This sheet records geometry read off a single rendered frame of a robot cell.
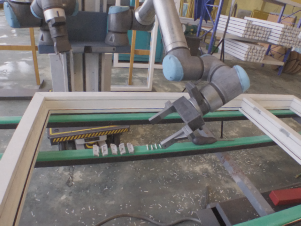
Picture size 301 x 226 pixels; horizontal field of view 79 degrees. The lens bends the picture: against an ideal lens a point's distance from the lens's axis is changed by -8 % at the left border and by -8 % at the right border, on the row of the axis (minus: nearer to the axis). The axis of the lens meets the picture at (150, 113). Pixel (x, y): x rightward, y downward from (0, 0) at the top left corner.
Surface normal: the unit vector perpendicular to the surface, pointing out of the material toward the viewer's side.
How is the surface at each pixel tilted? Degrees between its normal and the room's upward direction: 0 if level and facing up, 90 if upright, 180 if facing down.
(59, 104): 90
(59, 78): 90
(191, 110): 37
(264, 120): 90
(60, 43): 63
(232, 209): 0
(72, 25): 90
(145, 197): 0
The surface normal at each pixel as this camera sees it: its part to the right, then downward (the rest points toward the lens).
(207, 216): 0.13, -0.85
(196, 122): 0.27, 0.51
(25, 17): 0.71, 0.56
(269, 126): -0.96, 0.02
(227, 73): -0.44, -0.61
